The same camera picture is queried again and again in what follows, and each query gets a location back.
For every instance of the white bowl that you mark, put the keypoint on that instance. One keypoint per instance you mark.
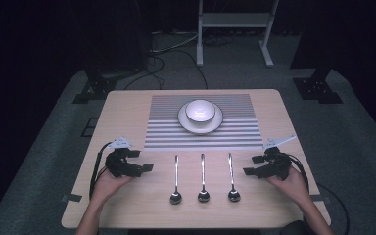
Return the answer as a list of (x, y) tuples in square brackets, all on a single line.
[(200, 110)]

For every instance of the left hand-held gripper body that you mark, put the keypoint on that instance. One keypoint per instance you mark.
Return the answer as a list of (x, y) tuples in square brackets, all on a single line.
[(117, 164)]

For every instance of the person's right hand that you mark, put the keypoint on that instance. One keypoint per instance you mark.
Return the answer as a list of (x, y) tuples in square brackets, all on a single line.
[(293, 187)]

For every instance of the white metal stand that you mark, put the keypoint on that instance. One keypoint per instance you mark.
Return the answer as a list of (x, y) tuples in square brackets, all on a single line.
[(235, 19)]

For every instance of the white plate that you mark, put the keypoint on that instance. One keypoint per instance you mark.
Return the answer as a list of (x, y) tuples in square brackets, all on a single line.
[(189, 126)]

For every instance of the person's left hand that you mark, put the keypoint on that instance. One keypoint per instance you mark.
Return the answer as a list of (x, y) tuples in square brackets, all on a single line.
[(106, 187)]

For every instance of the black stand base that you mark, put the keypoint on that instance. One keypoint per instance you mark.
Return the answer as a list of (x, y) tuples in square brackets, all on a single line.
[(318, 89), (94, 89)]

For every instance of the grey tape strip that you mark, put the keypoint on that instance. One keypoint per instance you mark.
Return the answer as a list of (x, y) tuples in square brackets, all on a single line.
[(321, 199), (72, 197)]

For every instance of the metal spoon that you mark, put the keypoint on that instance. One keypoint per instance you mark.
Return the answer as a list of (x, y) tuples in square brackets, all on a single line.
[(234, 196), (203, 196), (176, 197)]

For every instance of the striped placemat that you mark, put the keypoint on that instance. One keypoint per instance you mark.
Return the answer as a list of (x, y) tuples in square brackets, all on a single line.
[(241, 130)]

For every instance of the person's dark clothing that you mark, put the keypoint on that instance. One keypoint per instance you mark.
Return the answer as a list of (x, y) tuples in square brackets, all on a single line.
[(293, 228)]

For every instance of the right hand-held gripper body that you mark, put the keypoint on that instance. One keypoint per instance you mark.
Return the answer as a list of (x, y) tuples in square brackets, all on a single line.
[(279, 164)]

